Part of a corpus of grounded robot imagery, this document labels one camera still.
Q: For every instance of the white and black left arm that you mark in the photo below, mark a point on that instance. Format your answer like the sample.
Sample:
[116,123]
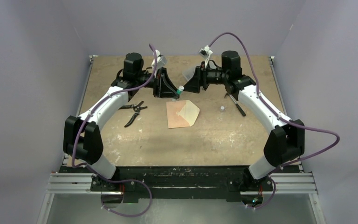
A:
[82,134]

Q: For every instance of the clear plastic organizer box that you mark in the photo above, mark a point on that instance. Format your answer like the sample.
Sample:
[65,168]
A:
[189,73]

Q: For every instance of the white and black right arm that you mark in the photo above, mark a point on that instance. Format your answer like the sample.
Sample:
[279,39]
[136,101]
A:
[285,137]

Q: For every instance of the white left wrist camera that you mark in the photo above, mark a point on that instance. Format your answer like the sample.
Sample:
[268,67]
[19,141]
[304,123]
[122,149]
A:
[159,63]

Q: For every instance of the green and white marker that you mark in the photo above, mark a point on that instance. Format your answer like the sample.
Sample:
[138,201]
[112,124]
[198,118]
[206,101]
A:
[178,93]

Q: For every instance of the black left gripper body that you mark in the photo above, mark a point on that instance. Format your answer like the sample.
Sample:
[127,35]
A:
[157,74]

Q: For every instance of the black pruning shears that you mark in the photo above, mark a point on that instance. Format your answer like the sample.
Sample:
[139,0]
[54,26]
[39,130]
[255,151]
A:
[136,108]

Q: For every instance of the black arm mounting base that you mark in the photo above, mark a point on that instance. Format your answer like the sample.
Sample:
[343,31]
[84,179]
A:
[181,182]

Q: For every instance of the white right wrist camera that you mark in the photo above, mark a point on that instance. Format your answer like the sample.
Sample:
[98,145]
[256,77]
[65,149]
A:
[206,53]

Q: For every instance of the pink and cream envelope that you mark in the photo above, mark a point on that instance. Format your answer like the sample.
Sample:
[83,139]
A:
[181,113]

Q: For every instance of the small black hammer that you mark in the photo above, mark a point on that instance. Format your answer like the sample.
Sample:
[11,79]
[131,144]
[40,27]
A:
[242,112]

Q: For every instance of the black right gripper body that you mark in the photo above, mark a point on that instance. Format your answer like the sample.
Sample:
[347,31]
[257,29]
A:
[210,77]

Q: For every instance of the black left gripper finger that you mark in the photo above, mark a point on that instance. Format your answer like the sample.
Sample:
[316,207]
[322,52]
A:
[171,89]
[156,87]

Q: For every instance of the aluminium extrusion frame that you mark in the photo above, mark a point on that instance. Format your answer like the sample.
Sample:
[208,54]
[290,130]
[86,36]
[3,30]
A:
[216,139]

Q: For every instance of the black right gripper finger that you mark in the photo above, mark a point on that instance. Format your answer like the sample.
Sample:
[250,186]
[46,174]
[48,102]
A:
[194,84]
[199,70]

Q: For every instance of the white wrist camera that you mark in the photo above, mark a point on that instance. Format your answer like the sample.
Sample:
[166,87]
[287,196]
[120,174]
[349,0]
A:
[159,63]
[206,53]

